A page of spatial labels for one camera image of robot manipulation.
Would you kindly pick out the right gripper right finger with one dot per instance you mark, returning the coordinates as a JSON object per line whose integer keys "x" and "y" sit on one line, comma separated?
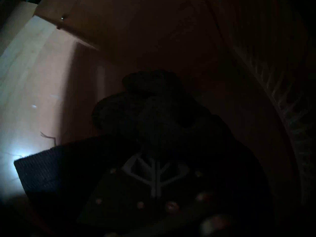
{"x": 187, "y": 207}

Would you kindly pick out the dark grey knit pants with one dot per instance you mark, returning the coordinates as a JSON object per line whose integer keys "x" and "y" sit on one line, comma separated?
{"x": 158, "y": 110}

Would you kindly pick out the wooden cabinet frame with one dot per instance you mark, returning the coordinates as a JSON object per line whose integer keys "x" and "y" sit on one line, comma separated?
{"x": 172, "y": 29}

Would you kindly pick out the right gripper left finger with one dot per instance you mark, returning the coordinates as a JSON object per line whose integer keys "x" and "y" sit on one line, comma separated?
{"x": 123, "y": 202}

